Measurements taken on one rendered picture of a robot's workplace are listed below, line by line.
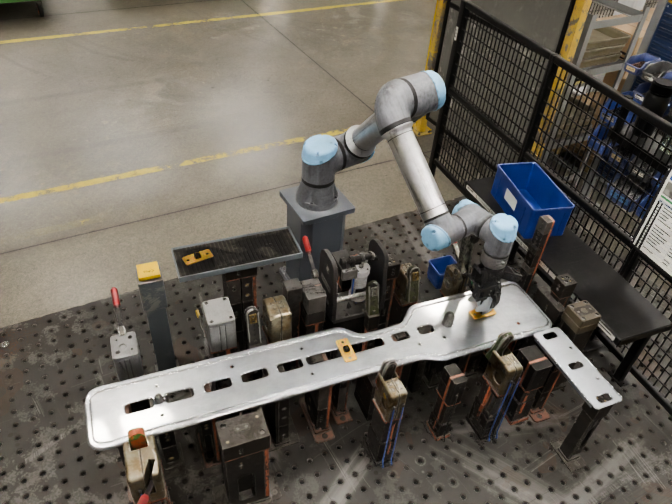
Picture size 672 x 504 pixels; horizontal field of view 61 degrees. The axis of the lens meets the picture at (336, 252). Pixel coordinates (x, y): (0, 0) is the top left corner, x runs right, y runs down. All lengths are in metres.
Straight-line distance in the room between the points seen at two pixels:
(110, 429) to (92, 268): 2.07
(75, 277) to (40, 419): 1.61
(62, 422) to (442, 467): 1.17
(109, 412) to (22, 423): 0.49
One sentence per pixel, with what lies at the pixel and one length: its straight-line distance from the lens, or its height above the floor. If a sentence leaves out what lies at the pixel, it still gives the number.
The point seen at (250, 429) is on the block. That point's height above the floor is 1.03.
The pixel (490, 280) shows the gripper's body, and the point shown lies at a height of 1.17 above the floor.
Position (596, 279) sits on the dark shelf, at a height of 1.03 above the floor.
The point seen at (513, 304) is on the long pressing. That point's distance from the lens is 1.95.
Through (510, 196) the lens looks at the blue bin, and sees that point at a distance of 2.24.
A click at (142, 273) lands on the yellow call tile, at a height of 1.16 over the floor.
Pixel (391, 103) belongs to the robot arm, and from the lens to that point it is 1.60.
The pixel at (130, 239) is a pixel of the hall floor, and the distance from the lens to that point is 3.72.
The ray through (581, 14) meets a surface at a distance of 3.63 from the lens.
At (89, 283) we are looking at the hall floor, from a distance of 3.48.
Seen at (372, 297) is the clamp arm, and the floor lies 1.05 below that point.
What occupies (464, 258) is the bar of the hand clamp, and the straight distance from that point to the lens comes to 1.87.
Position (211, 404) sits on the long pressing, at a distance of 1.58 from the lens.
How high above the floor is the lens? 2.29
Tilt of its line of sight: 40 degrees down
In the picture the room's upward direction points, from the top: 5 degrees clockwise
